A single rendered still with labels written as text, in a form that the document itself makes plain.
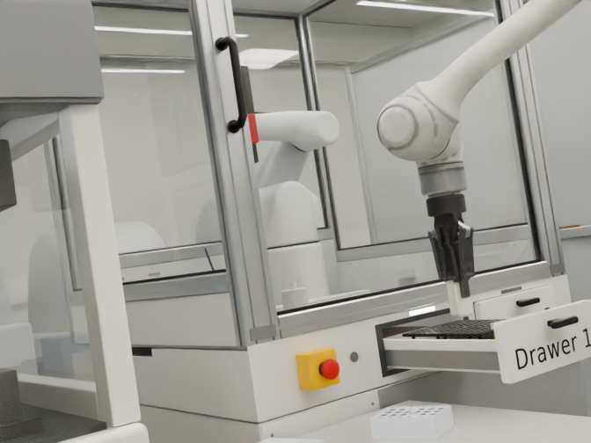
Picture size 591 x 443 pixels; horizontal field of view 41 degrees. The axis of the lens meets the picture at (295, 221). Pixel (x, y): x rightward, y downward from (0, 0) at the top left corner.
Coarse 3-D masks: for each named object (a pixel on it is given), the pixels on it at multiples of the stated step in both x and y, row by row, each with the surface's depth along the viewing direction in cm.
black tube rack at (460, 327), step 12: (444, 324) 176; (456, 324) 173; (468, 324) 170; (480, 324) 167; (408, 336) 169; (420, 336) 166; (432, 336) 164; (444, 336) 161; (456, 336) 158; (468, 336) 156
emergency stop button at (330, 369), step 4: (328, 360) 152; (332, 360) 152; (324, 364) 152; (328, 364) 152; (332, 364) 152; (336, 364) 153; (324, 368) 151; (328, 368) 151; (332, 368) 152; (336, 368) 152; (324, 372) 151; (328, 372) 151; (332, 372) 152; (336, 372) 152; (324, 376) 152; (328, 376) 151; (332, 376) 152; (336, 376) 152
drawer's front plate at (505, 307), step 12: (540, 288) 200; (552, 288) 203; (492, 300) 189; (504, 300) 192; (516, 300) 194; (540, 300) 200; (552, 300) 203; (480, 312) 186; (492, 312) 189; (504, 312) 191; (516, 312) 194; (528, 312) 196
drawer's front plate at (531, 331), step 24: (552, 312) 151; (576, 312) 155; (504, 336) 142; (528, 336) 146; (552, 336) 150; (576, 336) 155; (504, 360) 142; (528, 360) 145; (552, 360) 149; (576, 360) 154
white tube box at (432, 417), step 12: (396, 408) 147; (408, 408) 145; (420, 408) 144; (432, 408) 142; (444, 408) 141; (372, 420) 140; (384, 420) 139; (396, 420) 138; (408, 420) 137; (420, 420) 135; (432, 420) 134; (444, 420) 138; (372, 432) 140; (384, 432) 139; (396, 432) 138; (408, 432) 137; (420, 432) 136; (432, 432) 134; (444, 432) 137
